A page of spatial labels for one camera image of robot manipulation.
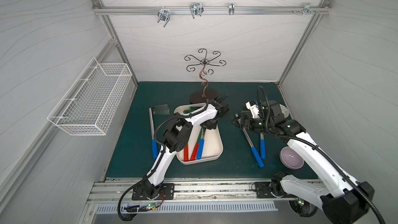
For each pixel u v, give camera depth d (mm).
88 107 685
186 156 840
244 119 651
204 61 886
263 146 876
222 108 713
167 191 736
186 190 750
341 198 377
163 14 753
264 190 731
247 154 848
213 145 881
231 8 780
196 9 765
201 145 819
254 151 854
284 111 1005
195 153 821
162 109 1048
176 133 562
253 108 690
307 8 764
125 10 765
